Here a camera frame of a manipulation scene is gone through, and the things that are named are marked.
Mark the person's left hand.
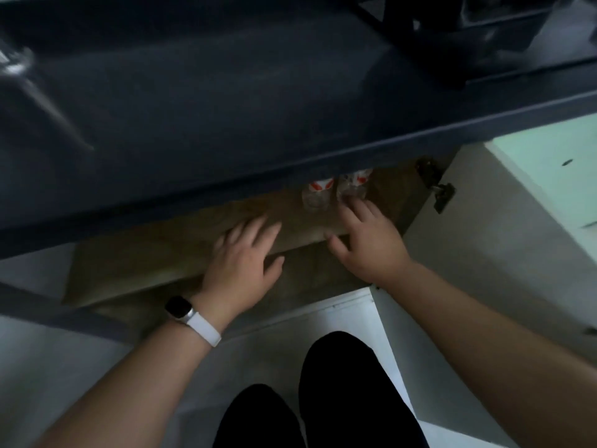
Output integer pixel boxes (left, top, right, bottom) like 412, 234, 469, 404
200, 215, 286, 329

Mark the person's right hand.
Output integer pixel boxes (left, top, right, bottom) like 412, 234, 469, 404
325, 196, 416, 287

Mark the person's left forearm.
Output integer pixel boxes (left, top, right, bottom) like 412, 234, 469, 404
34, 317, 225, 448

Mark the person's right forearm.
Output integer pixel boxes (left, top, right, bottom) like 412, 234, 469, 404
373, 262, 597, 448

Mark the clear bottle with red label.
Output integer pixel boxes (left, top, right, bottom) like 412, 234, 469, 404
336, 168, 374, 204
302, 179, 335, 213

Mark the brown wooden cabinet shelf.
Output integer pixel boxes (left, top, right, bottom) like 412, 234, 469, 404
62, 158, 434, 338

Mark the metal cabinet door hinge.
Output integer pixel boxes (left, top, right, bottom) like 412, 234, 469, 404
416, 158, 456, 214

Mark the black smartwatch with white band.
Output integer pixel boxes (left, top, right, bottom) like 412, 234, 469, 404
164, 295, 223, 349

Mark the dark grey countertop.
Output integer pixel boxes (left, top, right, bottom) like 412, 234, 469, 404
0, 0, 597, 261

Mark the white open cabinet door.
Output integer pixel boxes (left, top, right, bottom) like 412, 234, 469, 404
371, 143, 597, 448

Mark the person's right leg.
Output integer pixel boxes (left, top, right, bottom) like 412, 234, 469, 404
298, 330, 431, 448

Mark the person's leg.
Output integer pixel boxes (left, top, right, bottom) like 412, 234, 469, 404
298, 330, 431, 448
212, 383, 307, 448

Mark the person's left leg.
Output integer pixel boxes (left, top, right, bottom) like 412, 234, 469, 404
212, 383, 307, 448

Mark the light green cabinet front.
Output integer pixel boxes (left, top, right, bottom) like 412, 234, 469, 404
484, 112, 597, 258

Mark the black countertop appliance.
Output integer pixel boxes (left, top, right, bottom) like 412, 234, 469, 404
347, 0, 597, 90

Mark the silver metal faucet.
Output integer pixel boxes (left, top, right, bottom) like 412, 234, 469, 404
0, 45, 96, 153

